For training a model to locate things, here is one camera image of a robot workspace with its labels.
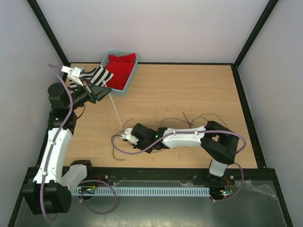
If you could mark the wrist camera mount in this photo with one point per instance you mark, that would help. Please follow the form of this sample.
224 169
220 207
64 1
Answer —
73 74
128 137

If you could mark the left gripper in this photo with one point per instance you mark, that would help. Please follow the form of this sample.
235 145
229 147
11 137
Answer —
94 92

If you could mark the black white striped cloth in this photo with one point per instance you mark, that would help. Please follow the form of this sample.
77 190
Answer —
99 76

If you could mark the light blue cable duct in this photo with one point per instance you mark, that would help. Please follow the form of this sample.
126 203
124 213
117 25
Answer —
145 191

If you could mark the light blue plastic basket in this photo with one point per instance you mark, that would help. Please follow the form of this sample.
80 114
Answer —
121 93

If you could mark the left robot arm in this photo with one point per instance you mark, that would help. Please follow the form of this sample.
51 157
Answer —
49 192

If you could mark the red cloth in basket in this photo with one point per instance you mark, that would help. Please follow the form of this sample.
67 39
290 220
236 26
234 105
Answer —
121 67

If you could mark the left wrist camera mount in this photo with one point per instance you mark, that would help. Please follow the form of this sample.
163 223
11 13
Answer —
73 74

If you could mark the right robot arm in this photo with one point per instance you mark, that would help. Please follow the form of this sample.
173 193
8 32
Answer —
218 141

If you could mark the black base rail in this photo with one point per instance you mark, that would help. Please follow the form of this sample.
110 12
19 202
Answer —
199 176

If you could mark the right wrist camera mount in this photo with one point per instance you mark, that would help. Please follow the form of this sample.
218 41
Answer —
128 137

